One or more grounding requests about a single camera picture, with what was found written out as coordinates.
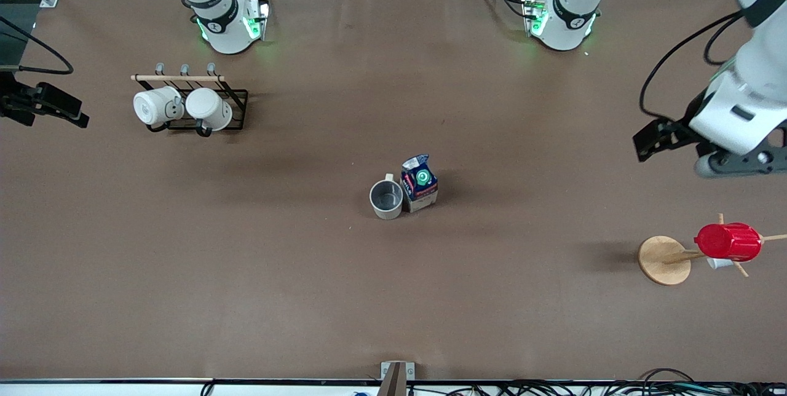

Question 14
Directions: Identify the blue milk carton green cap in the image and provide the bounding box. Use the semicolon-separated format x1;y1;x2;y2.
400;154;439;213

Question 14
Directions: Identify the grey mug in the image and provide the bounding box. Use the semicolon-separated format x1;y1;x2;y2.
369;173;405;220

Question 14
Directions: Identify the red plastic cup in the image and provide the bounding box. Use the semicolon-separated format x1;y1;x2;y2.
694;222;764;262

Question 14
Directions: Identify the white mug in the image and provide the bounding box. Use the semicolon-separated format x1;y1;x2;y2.
184;87;233;137
133;85;185;127

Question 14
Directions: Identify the wooden mug tree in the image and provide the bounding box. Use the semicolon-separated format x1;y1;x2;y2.
638;213;787;287

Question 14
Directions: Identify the black wire mug rack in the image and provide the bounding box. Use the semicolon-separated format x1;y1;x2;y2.
131;63;250;137

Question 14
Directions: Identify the black cable bundle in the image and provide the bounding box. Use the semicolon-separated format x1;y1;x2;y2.
406;368;787;396

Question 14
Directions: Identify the metal bracket with brown post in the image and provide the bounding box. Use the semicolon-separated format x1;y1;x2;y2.
376;361;416;396

